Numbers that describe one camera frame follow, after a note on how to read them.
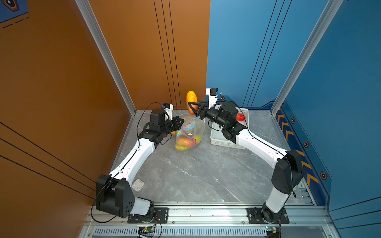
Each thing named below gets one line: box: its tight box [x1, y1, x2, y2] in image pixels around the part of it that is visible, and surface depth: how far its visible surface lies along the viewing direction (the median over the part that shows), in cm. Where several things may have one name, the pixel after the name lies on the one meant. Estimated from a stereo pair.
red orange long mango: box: [177, 137, 197, 148], surface depth 89 cm
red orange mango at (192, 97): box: [186, 90, 199, 116], surface depth 70 cm
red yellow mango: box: [236, 113, 246, 121], surface depth 114 cm
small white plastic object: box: [130, 178, 145, 193], surface depth 84 cm
